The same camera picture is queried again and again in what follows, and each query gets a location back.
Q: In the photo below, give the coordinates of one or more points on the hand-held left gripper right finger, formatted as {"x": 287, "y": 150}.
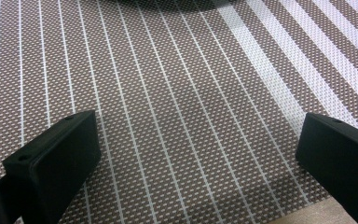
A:
{"x": 338, "y": 155}

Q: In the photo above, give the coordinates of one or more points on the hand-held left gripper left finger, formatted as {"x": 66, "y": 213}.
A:
{"x": 59, "y": 165}

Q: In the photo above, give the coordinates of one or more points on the brown striped woven mat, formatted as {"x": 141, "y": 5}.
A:
{"x": 180, "y": 93}

